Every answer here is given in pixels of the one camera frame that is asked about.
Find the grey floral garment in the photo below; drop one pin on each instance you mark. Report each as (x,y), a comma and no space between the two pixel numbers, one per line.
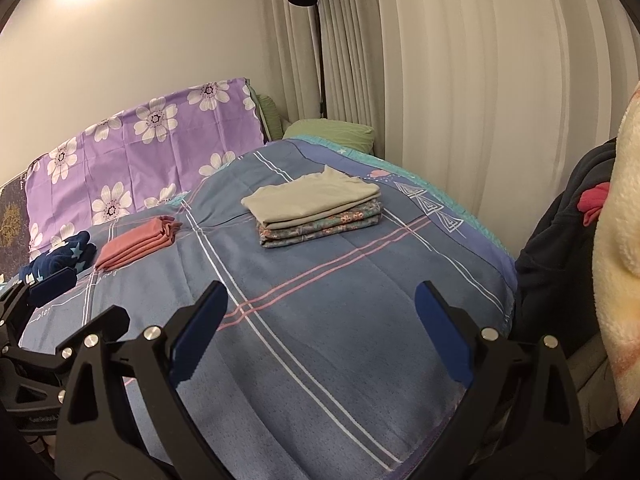
(325,227)

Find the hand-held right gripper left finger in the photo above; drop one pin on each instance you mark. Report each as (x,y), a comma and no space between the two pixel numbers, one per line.
(197,340)

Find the white pleated curtain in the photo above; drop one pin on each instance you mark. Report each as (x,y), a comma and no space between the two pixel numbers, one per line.
(475,85)

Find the dark jacket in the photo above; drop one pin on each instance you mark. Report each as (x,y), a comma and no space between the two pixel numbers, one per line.
(555,260)

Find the navy star print cloth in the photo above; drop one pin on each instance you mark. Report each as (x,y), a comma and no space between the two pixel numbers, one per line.
(60,255)

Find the green pillow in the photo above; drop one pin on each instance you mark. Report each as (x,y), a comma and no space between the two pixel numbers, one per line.
(330,135)
(270,117)

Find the dark tree print cover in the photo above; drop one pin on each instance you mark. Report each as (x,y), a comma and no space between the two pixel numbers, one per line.
(12,220)

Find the small red cloth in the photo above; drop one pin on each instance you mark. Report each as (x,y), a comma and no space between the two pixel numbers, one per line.
(592,202)

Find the folded pink cloth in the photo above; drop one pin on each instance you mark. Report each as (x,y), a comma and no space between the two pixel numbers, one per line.
(135,245)

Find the blue plaid blanket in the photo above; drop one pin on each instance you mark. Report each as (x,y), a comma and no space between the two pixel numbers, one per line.
(325,320)

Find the beige t-shirt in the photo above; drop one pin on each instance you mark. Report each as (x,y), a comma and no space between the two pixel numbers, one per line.
(310,197)

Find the purple flower print sheet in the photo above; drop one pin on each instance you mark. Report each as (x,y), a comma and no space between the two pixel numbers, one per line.
(125,160)

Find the cream fleece blanket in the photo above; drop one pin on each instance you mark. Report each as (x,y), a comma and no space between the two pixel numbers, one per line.
(620,285)

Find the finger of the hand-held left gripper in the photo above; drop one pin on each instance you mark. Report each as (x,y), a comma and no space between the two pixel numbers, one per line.
(50,285)
(102,325)

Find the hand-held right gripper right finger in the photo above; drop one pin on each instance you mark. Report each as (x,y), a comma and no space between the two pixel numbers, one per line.
(445,340)

